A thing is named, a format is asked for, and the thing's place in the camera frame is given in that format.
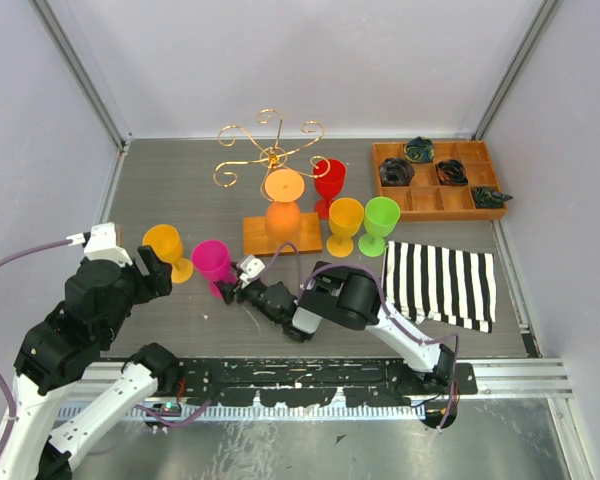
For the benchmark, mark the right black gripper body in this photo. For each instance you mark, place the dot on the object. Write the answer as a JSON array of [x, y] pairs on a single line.
[[254, 293]]

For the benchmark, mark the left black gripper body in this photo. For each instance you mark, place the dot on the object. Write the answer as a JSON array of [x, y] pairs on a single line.
[[138, 286]]

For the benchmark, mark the magenta plastic wine glass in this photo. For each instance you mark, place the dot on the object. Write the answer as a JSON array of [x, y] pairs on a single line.
[[211, 258]]

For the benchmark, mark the orange plastic wine glass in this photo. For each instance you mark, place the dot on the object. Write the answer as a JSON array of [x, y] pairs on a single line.
[[283, 216]]

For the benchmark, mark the yellow wine glass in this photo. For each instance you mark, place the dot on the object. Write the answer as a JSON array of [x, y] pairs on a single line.
[[166, 242], [345, 218]]

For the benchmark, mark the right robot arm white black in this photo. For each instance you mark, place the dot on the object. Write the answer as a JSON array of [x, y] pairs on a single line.
[[347, 296]]

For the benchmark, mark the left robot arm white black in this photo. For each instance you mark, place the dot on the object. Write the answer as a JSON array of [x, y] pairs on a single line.
[[54, 355]]

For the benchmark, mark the red plastic wine glass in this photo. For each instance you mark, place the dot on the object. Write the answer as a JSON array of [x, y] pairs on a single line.
[[329, 179]]

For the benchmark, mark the green plastic wine glass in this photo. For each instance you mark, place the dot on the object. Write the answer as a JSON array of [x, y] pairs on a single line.
[[381, 214]]

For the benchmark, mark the black white striped cloth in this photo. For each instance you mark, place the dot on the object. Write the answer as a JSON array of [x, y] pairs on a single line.
[[426, 282]]

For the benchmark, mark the dark rolled tie left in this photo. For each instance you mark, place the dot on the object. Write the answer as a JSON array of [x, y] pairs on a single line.
[[396, 172]]

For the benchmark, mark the dark rolled tie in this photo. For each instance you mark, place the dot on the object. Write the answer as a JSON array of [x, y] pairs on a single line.
[[486, 197], [451, 172], [419, 150], [396, 172]]

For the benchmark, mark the wooden compartment tray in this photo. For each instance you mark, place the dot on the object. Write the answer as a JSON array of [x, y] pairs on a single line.
[[425, 198]]

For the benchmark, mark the dark rolled tie top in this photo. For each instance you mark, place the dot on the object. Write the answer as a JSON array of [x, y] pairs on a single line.
[[419, 150]]

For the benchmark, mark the dark rolled tie middle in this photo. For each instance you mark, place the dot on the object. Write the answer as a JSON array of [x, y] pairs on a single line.
[[451, 172]]

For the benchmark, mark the dark rolled tie right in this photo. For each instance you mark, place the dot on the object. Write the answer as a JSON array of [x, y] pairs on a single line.
[[486, 197]]

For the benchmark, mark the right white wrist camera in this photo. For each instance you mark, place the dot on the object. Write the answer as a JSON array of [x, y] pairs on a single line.
[[249, 269]]

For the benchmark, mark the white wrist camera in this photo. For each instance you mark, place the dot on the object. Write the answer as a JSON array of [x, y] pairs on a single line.
[[102, 242], [249, 269]]

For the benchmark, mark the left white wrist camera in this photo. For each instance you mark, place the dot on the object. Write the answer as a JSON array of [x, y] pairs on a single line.
[[102, 242]]

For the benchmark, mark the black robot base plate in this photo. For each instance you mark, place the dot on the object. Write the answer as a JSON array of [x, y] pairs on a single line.
[[293, 382]]

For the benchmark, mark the grey slotted cable duct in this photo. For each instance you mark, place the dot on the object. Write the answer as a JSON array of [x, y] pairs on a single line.
[[334, 412]]

